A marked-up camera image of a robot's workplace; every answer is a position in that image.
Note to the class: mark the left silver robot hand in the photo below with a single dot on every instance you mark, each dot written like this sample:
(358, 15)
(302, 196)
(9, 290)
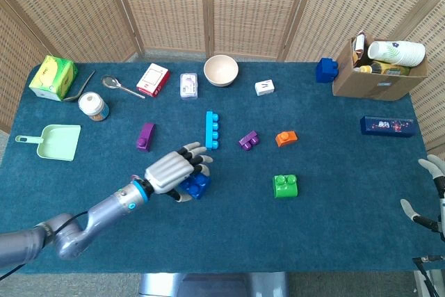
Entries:
(170, 172)

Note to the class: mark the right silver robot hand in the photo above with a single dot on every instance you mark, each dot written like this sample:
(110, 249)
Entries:
(442, 213)

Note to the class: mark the dark blue four-stud block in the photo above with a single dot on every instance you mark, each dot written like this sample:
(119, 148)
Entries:
(198, 187)
(326, 71)

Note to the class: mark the green two-stud block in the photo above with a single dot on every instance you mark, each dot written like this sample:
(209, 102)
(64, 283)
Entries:
(285, 187)

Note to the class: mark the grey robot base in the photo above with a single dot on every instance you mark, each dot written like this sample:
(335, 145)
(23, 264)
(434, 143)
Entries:
(208, 284)

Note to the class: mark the purple curved one-stud block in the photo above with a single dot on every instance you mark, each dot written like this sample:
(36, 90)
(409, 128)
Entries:
(146, 137)

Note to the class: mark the light blue long block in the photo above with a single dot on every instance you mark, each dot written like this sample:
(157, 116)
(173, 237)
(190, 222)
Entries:
(209, 130)

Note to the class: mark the small purple two-stud block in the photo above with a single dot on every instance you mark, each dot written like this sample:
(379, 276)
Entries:
(248, 140)

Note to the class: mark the orange one-stud block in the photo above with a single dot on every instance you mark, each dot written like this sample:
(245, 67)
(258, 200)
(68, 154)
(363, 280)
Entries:
(286, 138)

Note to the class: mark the clear plastic card case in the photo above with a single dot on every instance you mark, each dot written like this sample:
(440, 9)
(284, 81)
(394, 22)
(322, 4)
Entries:
(189, 85)

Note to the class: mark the red and white box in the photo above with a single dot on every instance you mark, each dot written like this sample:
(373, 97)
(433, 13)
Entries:
(152, 79)

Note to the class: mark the teal table cloth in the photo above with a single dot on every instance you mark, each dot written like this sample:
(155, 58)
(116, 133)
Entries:
(243, 234)

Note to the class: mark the dark blue printed long box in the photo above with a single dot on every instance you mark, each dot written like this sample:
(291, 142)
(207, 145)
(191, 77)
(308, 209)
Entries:
(387, 126)

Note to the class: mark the glass jar with white lid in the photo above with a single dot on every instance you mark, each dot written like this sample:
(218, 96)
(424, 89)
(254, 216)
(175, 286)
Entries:
(91, 104)

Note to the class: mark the metal spoon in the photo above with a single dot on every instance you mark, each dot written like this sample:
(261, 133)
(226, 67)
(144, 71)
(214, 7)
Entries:
(110, 82)

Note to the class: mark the beige bowl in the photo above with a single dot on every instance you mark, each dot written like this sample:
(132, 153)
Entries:
(220, 71)

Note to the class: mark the mint green dustpan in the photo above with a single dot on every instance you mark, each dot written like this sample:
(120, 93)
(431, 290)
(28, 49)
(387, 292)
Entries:
(59, 142)

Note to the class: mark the small white box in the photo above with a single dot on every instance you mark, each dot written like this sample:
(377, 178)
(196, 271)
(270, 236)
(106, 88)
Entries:
(264, 87)

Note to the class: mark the brown cardboard box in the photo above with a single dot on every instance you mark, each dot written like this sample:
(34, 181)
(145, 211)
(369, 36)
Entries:
(368, 86)

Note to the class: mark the green tissue pack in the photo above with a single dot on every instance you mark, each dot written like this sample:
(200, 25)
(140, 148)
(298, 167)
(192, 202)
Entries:
(52, 78)

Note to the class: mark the yellow drink bottle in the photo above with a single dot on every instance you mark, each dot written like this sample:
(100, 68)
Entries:
(386, 68)

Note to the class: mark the wicker folding screen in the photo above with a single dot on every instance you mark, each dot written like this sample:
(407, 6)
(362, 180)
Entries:
(174, 5)

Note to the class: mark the stack of paper cups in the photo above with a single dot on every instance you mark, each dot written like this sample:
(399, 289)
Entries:
(396, 53)

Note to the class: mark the snack packet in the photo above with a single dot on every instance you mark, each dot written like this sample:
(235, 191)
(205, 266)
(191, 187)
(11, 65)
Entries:
(358, 46)

